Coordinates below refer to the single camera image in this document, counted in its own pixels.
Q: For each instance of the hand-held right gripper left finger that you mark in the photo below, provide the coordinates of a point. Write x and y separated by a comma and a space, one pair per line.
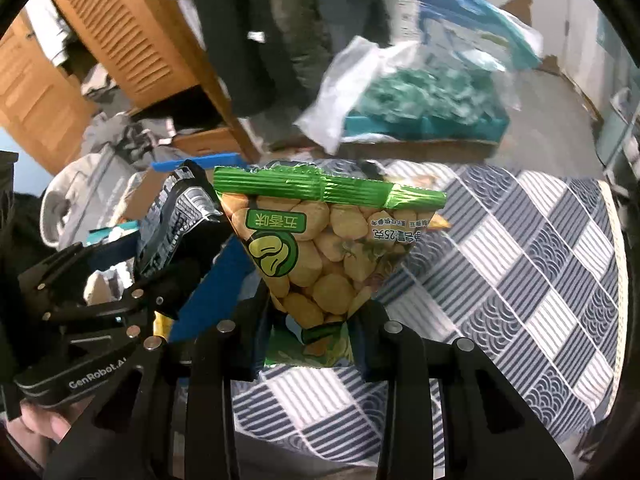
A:
250, 350

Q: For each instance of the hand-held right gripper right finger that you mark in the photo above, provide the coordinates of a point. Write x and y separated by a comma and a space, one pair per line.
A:
362, 350

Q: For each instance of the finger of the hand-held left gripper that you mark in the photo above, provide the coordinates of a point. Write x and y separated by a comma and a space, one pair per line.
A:
165, 290
60, 275

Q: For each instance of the teal snack packet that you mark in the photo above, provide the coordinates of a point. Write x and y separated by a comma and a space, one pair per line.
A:
110, 234

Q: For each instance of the blue cardboard box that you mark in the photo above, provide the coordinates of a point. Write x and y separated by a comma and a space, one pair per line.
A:
227, 270

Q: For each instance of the black snack packet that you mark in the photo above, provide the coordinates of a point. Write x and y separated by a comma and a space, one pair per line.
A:
175, 205

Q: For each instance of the green bean snack packet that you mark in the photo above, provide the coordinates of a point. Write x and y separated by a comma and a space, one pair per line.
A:
320, 250

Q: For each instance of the person's left hand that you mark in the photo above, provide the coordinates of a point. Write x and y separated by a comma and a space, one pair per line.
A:
37, 422

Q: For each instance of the navy white patterned tablecloth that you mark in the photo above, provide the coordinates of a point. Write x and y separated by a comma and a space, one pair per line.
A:
500, 270

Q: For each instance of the brown cardboard box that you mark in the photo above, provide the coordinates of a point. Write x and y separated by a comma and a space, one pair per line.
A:
415, 149

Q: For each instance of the teal cardboard box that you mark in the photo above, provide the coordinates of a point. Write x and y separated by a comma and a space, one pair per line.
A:
425, 127

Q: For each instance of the wooden louvred cabinet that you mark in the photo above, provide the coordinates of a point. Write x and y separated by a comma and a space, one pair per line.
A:
130, 40

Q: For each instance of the dark clothes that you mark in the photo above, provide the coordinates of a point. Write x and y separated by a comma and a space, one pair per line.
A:
280, 30

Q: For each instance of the blue white plastic bag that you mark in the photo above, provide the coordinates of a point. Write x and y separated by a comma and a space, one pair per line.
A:
465, 15

